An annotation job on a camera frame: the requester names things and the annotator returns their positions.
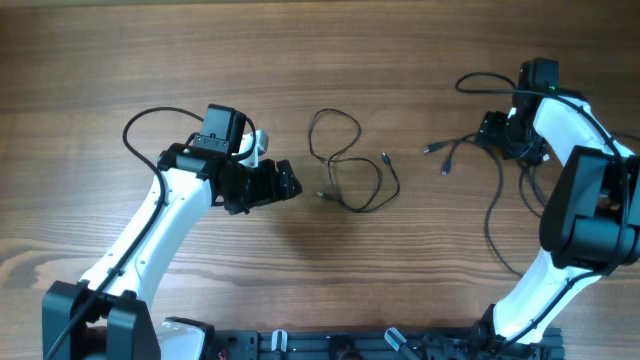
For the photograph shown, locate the thin black cable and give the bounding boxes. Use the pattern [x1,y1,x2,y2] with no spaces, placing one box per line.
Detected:
[308,108,401,214]

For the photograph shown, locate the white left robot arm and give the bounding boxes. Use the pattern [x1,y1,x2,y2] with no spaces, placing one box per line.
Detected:
[42,104,302,359]

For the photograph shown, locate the black split-end USB cable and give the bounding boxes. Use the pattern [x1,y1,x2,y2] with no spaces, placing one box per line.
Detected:
[422,132,524,278]

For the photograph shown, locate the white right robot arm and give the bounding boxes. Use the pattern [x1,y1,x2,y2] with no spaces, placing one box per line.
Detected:
[472,58,639,357]

